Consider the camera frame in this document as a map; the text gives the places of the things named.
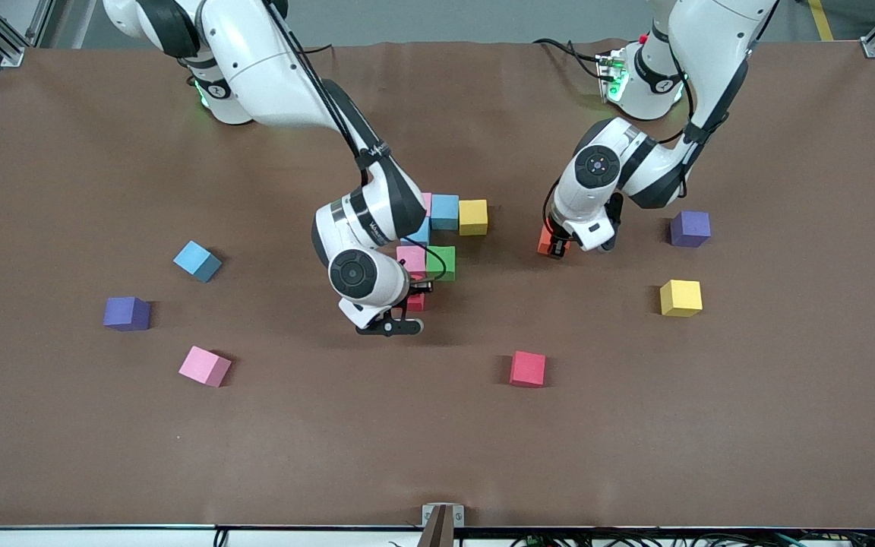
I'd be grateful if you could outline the green foam cube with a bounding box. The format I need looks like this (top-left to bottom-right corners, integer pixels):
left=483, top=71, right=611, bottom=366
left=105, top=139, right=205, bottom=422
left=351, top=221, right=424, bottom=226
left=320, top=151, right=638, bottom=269
left=425, top=245, right=457, bottom=283

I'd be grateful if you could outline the orange foam cube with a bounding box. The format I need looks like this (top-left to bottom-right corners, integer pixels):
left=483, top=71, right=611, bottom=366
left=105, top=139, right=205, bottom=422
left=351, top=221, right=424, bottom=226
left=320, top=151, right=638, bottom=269
left=536, top=222, right=572, bottom=258

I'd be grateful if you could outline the black left arm base cable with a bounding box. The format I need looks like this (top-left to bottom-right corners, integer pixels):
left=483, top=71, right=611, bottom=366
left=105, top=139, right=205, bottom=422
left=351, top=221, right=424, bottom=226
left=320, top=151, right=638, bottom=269
left=532, top=38, right=609, bottom=81

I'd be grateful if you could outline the yellow foam cube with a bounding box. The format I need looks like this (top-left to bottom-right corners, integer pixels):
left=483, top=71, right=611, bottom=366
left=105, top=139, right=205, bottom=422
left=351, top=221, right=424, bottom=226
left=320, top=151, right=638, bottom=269
left=659, top=279, right=703, bottom=318
left=458, top=199, right=489, bottom=237

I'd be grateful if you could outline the white table edge rail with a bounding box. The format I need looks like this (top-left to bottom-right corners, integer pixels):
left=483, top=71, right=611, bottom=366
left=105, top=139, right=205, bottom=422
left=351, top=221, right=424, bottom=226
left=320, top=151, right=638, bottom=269
left=0, top=526, right=875, bottom=547

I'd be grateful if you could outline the brown table mat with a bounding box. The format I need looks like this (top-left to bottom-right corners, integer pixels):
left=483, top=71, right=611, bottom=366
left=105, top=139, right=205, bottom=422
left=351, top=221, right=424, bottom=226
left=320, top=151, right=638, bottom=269
left=0, top=38, right=875, bottom=530

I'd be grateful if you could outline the purple foam cube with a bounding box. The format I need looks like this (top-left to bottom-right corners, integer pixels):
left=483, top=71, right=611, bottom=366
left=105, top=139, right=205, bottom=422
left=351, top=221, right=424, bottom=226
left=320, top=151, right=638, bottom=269
left=103, top=296, right=152, bottom=332
left=669, top=210, right=712, bottom=248

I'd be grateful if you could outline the grey metal bracket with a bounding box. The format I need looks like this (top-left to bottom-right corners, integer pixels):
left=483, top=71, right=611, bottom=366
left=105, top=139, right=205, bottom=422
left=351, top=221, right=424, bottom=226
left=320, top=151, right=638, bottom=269
left=422, top=503, right=466, bottom=528

